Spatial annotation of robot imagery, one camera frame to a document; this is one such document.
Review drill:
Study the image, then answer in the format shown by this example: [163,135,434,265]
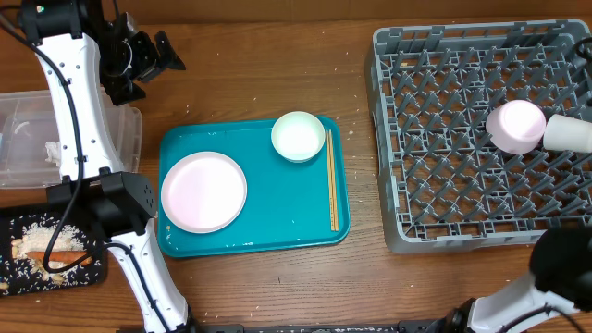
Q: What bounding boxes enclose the white upturned bowl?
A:
[271,111,326,163]

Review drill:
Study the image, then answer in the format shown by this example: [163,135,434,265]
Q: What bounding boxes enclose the cardboard backdrop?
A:
[103,0,591,25]

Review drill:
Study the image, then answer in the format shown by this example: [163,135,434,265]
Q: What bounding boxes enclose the white paper cup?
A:
[543,115,592,153]

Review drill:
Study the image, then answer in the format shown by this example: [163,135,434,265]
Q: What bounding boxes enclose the black waste tray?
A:
[1,204,106,296]

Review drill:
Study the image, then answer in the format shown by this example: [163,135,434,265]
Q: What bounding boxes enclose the orange carrot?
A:
[25,251,87,265]

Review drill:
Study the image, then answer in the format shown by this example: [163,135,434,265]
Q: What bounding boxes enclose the small white plate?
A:
[486,100,547,154]

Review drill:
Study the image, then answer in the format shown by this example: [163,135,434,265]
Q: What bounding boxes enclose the teal plastic tray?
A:
[157,117,352,258]

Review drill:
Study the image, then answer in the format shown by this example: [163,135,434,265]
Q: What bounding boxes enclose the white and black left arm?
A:
[14,0,199,332]

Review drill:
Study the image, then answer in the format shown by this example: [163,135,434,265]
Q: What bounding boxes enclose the rice and food scraps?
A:
[1,223,82,296]

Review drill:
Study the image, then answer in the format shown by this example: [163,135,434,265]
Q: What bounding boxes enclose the grey dish rack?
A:
[365,18,591,253]

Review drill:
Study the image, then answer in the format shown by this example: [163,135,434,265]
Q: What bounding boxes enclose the white tissue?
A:
[45,142,61,167]

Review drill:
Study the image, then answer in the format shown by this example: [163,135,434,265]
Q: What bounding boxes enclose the clear plastic bin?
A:
[1,91,142,189]

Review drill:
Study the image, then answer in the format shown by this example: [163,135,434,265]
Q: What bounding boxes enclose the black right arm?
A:
[426,227,591,333]

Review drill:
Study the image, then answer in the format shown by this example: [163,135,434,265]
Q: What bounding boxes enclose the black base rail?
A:
[176,319,445,333]

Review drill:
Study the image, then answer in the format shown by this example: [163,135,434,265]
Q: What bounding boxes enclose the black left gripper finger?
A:
[104,76,146,106]
[154,31,186,70]

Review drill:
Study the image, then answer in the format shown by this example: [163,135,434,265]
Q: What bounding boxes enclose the large white plate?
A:
[160,152,248,234]

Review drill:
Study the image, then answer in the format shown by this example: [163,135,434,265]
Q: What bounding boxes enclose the wooden chopstick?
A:
[331,131,339,232]
[325,129,337,232]

